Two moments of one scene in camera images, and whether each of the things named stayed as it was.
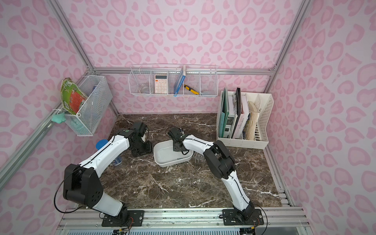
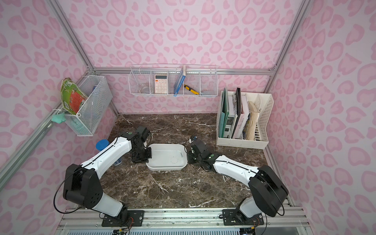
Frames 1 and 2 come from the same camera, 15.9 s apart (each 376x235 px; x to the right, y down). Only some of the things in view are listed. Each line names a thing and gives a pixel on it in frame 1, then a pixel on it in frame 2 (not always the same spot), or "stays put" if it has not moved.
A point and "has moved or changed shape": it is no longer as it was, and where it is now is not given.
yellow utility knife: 191,89 stays put
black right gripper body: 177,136 → 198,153
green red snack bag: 72,96 stays put
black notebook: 239,109 stays put
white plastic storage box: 164,155 has moved or changed shape
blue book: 179,80 stays put
